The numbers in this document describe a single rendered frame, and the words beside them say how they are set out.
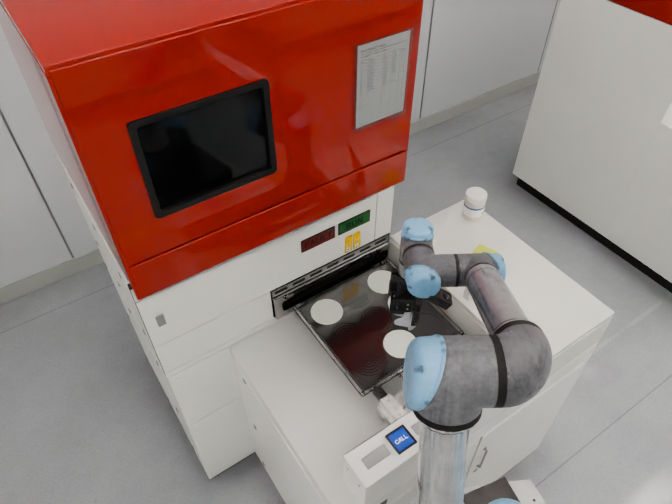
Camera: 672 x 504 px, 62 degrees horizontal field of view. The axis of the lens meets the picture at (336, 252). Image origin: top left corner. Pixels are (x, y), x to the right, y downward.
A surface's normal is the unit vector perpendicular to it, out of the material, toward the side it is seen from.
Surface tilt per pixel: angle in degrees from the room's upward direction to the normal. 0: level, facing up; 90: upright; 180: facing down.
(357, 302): 0
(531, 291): 0
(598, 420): 0
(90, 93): 90
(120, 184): 90
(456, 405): 73
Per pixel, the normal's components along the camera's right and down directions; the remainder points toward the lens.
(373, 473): 0.00, -0.70
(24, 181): 0.56, 0.59
